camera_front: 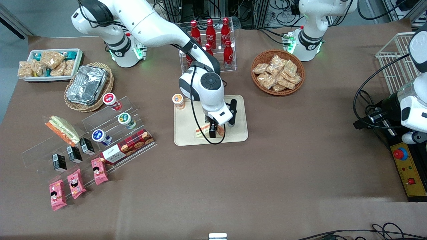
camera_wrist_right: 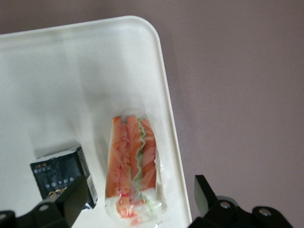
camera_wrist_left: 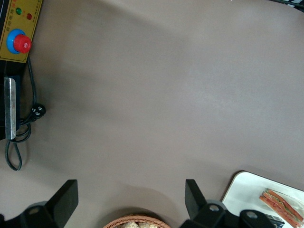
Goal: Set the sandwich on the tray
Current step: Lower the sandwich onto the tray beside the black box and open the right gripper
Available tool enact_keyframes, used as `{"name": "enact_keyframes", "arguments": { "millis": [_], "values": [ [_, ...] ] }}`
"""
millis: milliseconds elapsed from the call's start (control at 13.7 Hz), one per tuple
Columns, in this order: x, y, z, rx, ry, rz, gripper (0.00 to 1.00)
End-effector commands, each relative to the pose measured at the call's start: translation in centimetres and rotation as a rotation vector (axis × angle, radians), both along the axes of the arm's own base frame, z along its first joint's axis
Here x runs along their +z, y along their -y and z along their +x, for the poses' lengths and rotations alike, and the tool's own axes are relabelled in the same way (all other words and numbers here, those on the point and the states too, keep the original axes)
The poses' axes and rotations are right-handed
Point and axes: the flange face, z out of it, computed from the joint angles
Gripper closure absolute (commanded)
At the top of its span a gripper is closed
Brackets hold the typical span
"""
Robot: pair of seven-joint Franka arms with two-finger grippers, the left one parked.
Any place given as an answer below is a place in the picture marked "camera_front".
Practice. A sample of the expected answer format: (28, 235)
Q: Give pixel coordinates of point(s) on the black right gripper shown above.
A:
(212, 129)

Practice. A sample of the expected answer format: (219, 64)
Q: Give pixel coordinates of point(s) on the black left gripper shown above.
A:
(388, 105)

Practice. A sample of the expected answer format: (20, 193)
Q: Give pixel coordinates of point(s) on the triangle sandwich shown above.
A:
(201, 131)
(63, 130)

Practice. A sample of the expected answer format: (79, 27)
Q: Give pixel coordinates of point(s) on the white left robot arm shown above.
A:
(312, 20)

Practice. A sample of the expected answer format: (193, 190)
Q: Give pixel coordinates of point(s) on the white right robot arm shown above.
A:
(150, 23)

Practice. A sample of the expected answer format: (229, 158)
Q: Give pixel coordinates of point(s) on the beige plastic tray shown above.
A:
(186, 133)

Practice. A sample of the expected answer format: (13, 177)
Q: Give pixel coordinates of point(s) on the white rectangular snack tray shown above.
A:
(79, 63)

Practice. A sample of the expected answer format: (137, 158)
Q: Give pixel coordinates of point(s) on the orange lid yogurt cup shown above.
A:
(178, 101)

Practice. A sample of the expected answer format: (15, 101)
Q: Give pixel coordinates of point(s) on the yellow emergency stop box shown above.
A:
(408, 166)

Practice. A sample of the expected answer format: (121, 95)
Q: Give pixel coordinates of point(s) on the rice cracker pack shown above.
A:
(278, 61)
(272, 71)
(291, 67)
(279, 87)
(295, 79)
(51, 59)
(25, 70)
(58, 70)
(37, 69)
(69, 67)
(287, 83)
(260, 68)
(266, 80)

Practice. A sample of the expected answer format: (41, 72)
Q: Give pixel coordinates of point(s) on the red cola bottle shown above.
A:
(228, 55)
(226, 30)
(195, 32)
(210, 31)
(209, 48)
(188, 60)

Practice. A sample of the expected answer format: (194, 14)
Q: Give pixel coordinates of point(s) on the round brown wicker basket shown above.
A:
(263, 56)

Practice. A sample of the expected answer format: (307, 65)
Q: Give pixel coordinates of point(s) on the red plaid cookie box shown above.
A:
(130, 145)

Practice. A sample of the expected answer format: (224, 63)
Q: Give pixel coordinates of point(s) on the clear acrylic stepped shelf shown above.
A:
(36, 160)
(130, 104)

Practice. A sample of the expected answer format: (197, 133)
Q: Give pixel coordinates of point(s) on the green lid yogurt cup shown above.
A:
(126, 120)

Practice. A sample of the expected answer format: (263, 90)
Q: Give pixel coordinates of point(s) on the clear acrylic bottle rack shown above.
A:
(233, 40)

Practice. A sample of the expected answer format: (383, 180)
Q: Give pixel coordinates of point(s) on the small white box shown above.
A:
(217, 236)

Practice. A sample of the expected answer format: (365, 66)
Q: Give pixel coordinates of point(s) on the red lid yogurt cup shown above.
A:
(111, 101)

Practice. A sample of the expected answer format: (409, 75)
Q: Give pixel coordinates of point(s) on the blue lid yogurt cup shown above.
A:
(101, 137)

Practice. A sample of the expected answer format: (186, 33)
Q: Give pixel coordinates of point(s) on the oval wicker basket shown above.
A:
(108, 86)

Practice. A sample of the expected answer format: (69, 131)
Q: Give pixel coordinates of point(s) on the pink snack pack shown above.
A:
(99, 171)
(76, 183)
(57, 195)

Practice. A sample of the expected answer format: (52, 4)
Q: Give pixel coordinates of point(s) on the small black carton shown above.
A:
(87, 146)
(59, 162)
(74, 154)

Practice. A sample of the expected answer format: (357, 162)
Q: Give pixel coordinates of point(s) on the aluminium foil container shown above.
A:
(86, 85)

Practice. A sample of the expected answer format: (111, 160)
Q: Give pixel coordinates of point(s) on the teal snack packet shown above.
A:
(37, 56)
(70, 54)

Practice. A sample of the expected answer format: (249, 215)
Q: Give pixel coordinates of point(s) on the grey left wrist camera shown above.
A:
(413, 137)

